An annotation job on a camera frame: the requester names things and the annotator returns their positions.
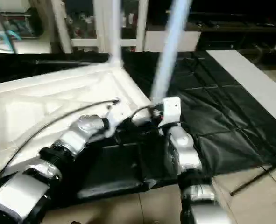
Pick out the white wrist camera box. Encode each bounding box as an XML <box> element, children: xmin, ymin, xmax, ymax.
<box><xmin>102</xmin><ymin>100</ymin><xmax>129</xmax><ymax>139</ymax></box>
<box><xmin>158</xmin><ymin>96</ymin><xmax>182</xmax><ymax>137</ymax></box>

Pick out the black tripod leg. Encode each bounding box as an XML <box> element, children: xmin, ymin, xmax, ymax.
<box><xmin>228</xmin><ymin>162</ymin><xmax>275</xmax><ymax>196</ymax></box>

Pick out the dark low sideboard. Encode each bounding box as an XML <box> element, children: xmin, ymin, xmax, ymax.
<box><xmin>149</xmin><ymin>0</ymin><xmax>276</xmax><ymax>52</ymax></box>

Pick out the light blue stand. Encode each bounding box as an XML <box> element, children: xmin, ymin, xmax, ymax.
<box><xmin>0</xmin><ymin>18</ymin><xmax>25</xmax><ymax>50</ymax></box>

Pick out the white drawer unit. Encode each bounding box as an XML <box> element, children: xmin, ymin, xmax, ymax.
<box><xmin>144</xmin><ymin>30</ymin><xmax>202</xmax><ymax>53</ymax></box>

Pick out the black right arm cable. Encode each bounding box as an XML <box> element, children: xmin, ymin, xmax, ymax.
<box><xmin>127</xmin><ymin>105</ymin><xmax>165</xmax><ymax>134</ymax></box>

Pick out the white flat board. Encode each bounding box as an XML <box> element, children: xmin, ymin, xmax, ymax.
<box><xmin>206</xmin><ymin>49</ymin><xmax>276</xmax><ymax>130</ymax></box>

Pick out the black work mat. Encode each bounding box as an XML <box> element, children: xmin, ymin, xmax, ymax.
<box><xmin>0</xmin><ymin>49</ymin><xmax>276</xmax><ymax>207</ymax></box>

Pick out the white glass door cabinet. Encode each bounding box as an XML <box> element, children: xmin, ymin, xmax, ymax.
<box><xmin>51</xmin><ymin>0</ymin><xmax>150</xmax><ymax>53</ymax></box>

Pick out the white plastic table leg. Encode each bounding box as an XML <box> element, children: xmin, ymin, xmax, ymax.
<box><xmin>149</xmin><ymin>0</ymin><xmax>192</xmax><ymax>108</ymax></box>
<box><xmin>107</xmin><ymin>0</ymin><xmax>126</xmax><ymax>68</ymax></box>

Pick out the white plastic table top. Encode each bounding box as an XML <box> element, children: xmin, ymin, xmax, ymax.
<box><xmin>0</xmin><ymin>63</ymin><xmax>153</xmax><ymax>186</ymax></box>

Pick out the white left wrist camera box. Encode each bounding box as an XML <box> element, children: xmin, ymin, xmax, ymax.
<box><xmin>102</xmin><ymin>100</ymin><xmax>129</xmax><ymax>139</ymax></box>

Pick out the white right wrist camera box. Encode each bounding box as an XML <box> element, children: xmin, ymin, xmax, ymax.
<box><xmin>158</xmin><ymin>96</ymin><xmax>182</xmax><ymax>137</ymax></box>

